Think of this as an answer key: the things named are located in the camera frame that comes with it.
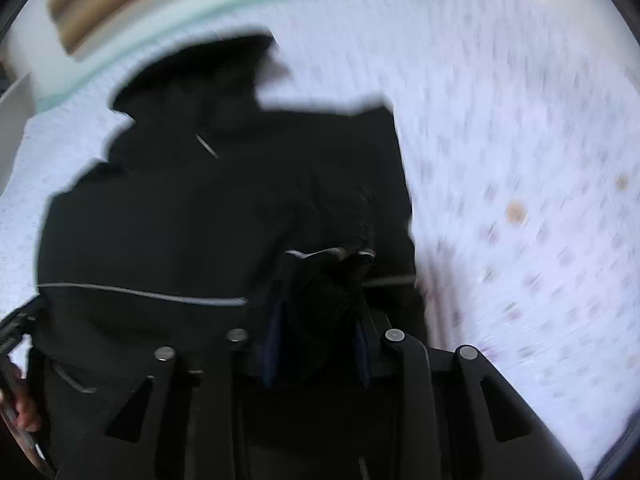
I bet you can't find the person's left hand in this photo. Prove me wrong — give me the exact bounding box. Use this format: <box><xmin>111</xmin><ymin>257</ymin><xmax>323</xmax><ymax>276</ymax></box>
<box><xmin>0</xmin><ymin>362</ymin><xmax>43</xmax><ymax>433</ymax></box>

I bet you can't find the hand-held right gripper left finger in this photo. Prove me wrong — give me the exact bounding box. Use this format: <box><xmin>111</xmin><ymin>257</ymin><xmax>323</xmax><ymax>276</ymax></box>
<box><xmin>55</xmin><ymin>260</ymin><xmax>291</xmax><ymax>480</ymax></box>

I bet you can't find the black jacket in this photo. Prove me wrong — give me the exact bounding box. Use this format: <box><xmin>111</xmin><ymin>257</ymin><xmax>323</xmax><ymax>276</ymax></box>
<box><xmin>32</xmin><ymin>34</ymin><xmax>431</xmax><ymax>480</ymax></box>

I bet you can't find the bed with floral quilt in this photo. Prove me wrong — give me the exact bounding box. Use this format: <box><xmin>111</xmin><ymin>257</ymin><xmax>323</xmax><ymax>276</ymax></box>
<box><xmin>0</xmin><ymin>0</ymin><xmax>640</xmax><ymax>478</ymax></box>

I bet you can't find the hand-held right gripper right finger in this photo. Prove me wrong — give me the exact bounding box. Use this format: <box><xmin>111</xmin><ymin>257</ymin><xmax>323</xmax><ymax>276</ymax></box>
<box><xmin>351</xmin><ymin>304</ymin><xmax>585</xmax><ymax>480</ymax></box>

